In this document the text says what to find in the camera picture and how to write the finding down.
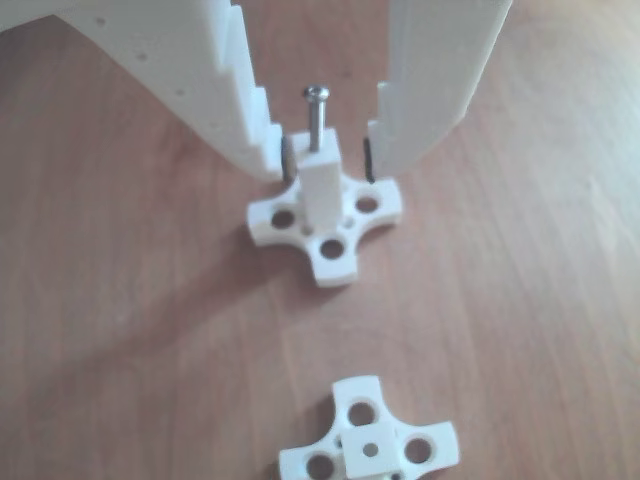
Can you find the silver metal screw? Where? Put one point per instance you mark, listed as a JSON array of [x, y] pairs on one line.
[[316, 120]]

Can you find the white cross-base screw stand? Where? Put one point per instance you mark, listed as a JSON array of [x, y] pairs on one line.
[[385, 440], [322, 185]]

